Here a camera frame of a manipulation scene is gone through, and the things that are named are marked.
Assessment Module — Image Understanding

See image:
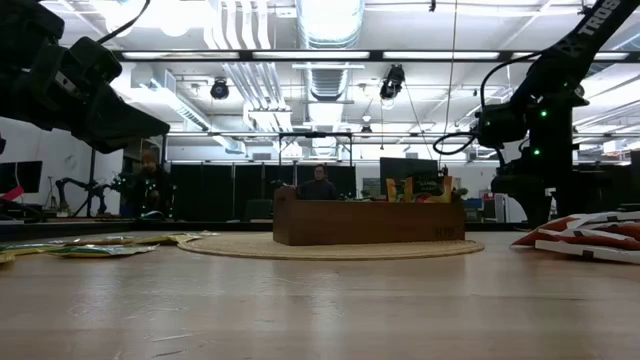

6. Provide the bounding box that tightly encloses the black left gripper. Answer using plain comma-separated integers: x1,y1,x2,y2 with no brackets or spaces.
0,0,171,154

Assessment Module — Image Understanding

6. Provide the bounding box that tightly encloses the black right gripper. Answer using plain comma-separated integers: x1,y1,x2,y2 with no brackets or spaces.
491,105,576,230

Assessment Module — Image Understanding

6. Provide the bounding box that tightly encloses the green red snack packet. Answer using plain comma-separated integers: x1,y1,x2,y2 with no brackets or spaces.
411,173,444,201

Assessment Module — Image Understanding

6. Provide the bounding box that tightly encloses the brown wooden tea box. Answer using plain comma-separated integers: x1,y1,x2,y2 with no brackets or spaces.
272,185,467,247

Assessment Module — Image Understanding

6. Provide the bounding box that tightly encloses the white pillar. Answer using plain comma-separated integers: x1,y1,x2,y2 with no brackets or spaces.
503,195,529,222

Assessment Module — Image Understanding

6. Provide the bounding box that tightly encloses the person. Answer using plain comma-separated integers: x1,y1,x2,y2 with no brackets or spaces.
298,163,339,201
127,149,174,221

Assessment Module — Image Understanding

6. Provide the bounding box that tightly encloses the white LED light bar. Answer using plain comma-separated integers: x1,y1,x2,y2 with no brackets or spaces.
382,51,501,60
252,51,371,60
121,51,241,60
509,51,631,61

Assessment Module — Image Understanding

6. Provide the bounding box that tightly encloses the black computer monitor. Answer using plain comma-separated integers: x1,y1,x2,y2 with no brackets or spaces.
379,156,441,197
0,160,44,195

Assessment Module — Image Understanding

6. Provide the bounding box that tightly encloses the white ceiling pipe bundle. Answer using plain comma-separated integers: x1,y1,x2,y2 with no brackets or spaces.
204,0,296,134

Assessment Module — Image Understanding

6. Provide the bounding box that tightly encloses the round woven placemat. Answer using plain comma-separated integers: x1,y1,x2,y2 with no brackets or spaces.
176,232,486,262

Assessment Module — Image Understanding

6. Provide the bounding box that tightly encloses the white rectangular ceiling duct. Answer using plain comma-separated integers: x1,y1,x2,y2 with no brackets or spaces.
128,64,247,155

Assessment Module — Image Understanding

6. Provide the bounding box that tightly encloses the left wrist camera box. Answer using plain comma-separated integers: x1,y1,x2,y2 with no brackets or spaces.
68,35,124,90

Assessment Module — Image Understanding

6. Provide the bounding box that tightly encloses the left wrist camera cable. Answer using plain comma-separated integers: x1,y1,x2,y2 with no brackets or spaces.
96,0,152,44

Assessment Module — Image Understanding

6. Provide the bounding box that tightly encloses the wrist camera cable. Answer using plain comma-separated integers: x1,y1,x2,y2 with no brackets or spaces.
96,0,152,44
432,49,544,157

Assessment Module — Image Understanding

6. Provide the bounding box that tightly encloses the black hanging ceiling camera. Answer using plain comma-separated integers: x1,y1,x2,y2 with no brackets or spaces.
209,76,232,101
378,63,407,101

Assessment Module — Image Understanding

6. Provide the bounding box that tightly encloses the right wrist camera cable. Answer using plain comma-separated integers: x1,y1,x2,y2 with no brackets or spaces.
432,49,544,157

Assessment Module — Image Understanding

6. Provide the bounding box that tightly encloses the black partition wall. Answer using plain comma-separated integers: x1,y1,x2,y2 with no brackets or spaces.
168,162,358,223

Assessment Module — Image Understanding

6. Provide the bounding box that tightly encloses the round silver ceiling duct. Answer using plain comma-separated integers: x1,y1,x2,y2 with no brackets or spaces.
295,0,367,101

